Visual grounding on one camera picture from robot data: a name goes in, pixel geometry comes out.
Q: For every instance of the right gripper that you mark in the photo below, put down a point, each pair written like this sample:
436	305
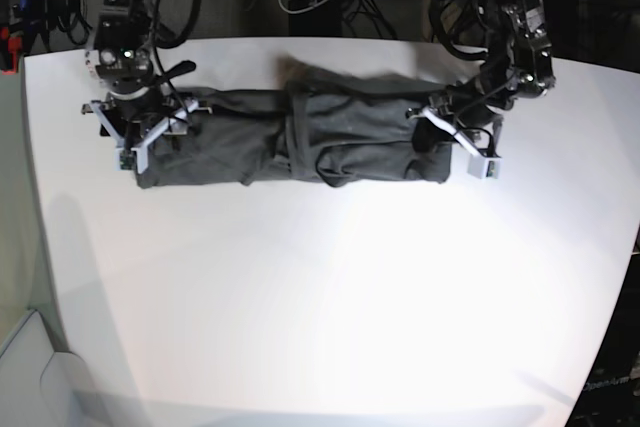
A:
139	91

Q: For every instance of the dark grey t-shirt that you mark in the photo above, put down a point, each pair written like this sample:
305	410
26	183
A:
319	127

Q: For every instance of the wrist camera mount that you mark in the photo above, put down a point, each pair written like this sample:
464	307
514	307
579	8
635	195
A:
145	132
479	142

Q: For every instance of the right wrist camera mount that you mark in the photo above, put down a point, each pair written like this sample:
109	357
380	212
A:
145	132

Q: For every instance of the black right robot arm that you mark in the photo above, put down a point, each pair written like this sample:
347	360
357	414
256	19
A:
136	23

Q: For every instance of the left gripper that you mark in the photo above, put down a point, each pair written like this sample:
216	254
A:
482	99

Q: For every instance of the red clamp tool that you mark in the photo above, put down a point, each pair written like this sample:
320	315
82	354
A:
11	48

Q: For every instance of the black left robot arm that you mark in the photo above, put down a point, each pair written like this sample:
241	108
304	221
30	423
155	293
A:
516	61

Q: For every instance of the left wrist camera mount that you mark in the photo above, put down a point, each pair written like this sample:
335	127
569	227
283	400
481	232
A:
479	142

